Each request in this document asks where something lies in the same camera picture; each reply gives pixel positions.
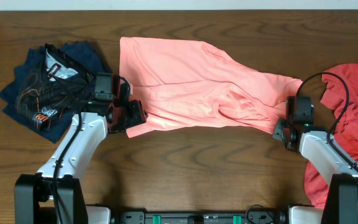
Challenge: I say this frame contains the light coral pink shirt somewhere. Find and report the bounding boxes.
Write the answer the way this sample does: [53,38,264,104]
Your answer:
[119,37,301,138]

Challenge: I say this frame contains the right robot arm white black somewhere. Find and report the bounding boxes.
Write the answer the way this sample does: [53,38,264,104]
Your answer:
[273,118,358,224]

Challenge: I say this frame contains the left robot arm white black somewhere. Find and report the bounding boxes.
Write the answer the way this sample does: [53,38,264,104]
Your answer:
[14,78,147,223]

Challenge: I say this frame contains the navy blue folded shirt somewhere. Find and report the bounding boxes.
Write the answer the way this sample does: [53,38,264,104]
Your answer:
[0,41,108,143]

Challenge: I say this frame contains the red t-shirt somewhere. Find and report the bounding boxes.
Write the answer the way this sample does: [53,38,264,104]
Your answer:
[304,63,358,209]

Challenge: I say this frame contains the black orange printed folded shirt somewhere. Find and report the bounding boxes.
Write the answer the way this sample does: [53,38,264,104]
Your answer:
[15,44,96,131]

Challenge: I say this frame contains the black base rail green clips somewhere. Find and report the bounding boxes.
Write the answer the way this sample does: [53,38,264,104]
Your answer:
[87,203,323,224]

